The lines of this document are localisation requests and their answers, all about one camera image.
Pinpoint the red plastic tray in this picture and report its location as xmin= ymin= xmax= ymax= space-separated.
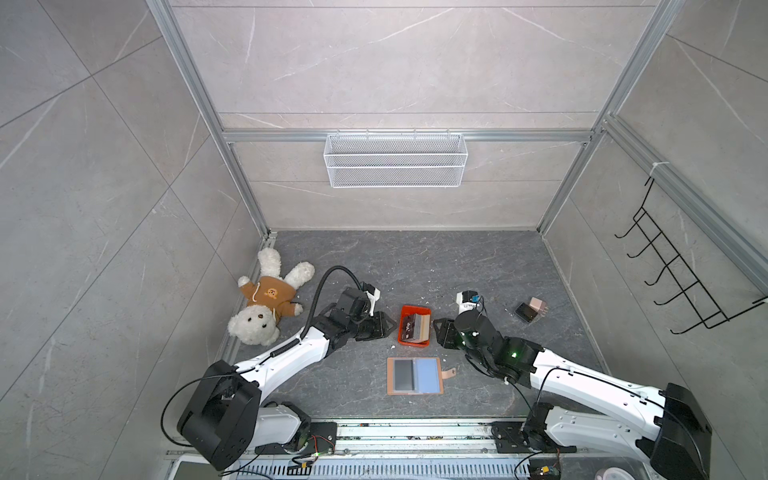
xmin=397 ymin=305 xmax=432 ymax=348

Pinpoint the tan leather card holder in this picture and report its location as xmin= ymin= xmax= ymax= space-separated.
xmin=387 ymin=357 xmax=457 ymax=396

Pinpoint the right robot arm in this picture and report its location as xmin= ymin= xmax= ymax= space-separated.
xmin=433 ymin=309 xmax=713 ymax=479

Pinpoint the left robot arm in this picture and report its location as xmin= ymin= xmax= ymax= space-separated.
xmin=176 ymin=283 xmax=396 ymax=471

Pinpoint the small black pink box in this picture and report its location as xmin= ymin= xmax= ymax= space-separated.
xmin=515 ymin=297 xmax=548 ymax=323

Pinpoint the white teddy bear brown shirt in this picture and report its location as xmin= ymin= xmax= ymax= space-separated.
xmin=228 ymin=248 xmax=315 ymax=346

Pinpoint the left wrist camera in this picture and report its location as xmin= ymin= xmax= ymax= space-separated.
xmin=362 ymin=283 xmax=381 ymax=316

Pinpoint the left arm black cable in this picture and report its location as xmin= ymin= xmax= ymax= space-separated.
xmin=299 ymin=265 xmax=364 ymax=340

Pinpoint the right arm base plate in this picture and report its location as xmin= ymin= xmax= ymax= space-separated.
xmin=490 ymin=420 xmax=578 ymax=454

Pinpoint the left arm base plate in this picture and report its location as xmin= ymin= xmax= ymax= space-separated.
xmin=283 ymin=422 xmax=338 ymax=456

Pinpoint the aluminium rail frame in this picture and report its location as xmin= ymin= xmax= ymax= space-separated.
xmin=164 ymin=418 xmax=658 ymax=479

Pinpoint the white wire mesh basket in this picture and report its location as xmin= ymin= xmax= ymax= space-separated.
xmin=323 ymin=132 xmax=469 ymax=188

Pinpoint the black wire hook rack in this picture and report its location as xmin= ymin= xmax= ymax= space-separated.
xmin=613 ymin=177 xmax=767 ymax=336

